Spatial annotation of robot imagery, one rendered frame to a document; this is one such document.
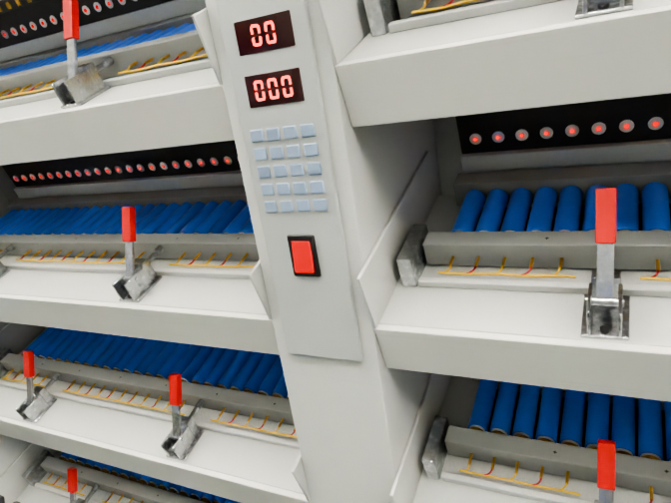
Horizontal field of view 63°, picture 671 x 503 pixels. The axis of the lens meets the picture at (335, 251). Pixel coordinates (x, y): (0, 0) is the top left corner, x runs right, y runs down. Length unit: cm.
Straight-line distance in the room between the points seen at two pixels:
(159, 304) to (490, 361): 32
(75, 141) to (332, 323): 30
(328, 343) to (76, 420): 46
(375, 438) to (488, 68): 30
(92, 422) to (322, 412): 39
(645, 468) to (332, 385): 26
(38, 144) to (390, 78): 37
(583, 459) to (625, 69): 32
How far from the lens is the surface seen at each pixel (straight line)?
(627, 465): 53
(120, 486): 94
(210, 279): 56
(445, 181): 58
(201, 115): 46
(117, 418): 78
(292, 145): 40
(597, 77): 35
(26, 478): 108
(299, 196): 41
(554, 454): 53
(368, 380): 45
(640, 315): 41
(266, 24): 40
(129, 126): 51
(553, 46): 35
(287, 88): 40
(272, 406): 63
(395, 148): 47
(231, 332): 52
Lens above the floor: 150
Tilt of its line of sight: 18 degrees down
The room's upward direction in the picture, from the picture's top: 9 degrees counter-clockwise
